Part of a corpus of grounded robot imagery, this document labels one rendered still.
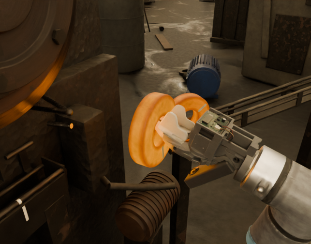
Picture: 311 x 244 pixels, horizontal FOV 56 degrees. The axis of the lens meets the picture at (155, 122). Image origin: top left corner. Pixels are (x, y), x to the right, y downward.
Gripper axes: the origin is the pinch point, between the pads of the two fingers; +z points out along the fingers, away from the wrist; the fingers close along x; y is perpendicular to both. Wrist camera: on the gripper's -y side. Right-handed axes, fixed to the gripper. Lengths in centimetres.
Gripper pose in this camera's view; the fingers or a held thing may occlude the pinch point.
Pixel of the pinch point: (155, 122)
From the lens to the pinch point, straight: 59.8
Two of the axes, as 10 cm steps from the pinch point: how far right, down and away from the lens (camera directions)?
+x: -5.0, 4.3, -7.6
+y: 2.4, -7.7, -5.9
